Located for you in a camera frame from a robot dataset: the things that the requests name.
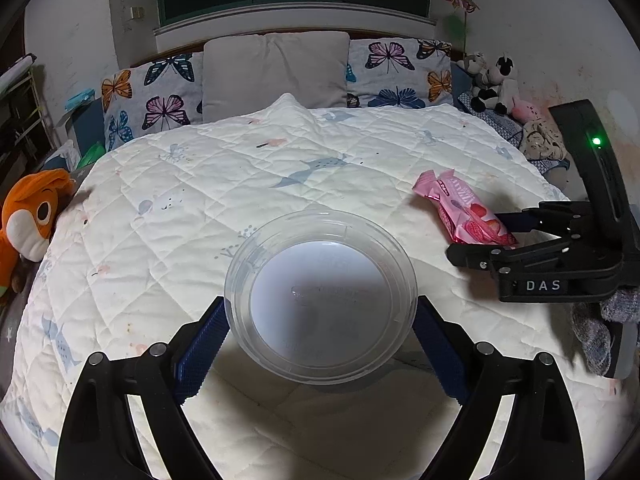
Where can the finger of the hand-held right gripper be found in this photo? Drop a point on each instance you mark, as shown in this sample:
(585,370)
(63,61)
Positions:
(520,255)
(550,217)

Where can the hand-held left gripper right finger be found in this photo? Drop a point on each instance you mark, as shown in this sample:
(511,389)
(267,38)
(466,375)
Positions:
(440,350)

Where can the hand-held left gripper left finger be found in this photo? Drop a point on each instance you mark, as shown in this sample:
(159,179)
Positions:
(200,355)

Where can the pink snack packet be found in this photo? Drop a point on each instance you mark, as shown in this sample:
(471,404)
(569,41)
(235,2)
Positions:
(460,205)

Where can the clear plastic bowl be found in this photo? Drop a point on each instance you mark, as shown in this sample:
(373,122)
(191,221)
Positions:
(320,300)

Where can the person's right hand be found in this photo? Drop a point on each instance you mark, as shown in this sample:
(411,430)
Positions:
(595,335)

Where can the beige spotted cloth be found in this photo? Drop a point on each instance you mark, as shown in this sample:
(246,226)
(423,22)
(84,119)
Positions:
(540,140)

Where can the pink plush toy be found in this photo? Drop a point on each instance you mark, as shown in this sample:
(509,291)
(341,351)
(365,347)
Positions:
(522,109)

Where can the blue checked folded blanket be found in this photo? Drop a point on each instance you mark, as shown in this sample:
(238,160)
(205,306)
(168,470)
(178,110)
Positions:
(495,120)

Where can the black white cow plush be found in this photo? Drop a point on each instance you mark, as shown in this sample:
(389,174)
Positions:
(500,90)

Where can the grey spotted plush toy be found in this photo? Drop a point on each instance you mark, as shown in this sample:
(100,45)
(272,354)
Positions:
(475,67)

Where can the white quilted printed blanket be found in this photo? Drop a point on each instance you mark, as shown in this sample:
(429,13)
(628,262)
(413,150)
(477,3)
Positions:
(200,185)

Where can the large butterfly print pillow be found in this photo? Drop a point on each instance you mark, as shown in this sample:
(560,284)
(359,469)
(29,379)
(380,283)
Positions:
(395,70)

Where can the orange plush toy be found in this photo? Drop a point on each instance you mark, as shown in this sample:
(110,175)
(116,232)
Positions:
(30,210)

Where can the small butterfly print pillow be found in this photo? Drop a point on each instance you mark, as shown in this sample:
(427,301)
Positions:
(150,90)

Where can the teal plastic item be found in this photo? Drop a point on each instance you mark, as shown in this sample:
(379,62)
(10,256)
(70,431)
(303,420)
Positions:
(80,98)

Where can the grey pillow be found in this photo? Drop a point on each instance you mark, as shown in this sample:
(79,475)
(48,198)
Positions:
(275,75)

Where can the metal shelf rack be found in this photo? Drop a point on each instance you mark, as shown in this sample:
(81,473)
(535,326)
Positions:
(20,110)

